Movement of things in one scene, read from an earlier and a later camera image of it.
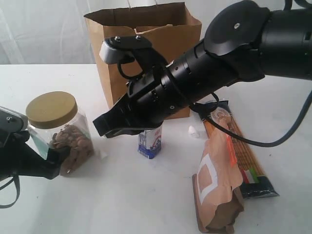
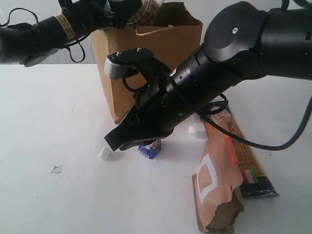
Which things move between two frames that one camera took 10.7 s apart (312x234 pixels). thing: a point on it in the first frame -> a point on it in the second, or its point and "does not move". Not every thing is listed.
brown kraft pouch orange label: (216, 203) does not move
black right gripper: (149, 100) -> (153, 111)
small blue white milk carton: (149, 142) does not move
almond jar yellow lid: (50, 109) -> (151, 16)
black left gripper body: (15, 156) -> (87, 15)
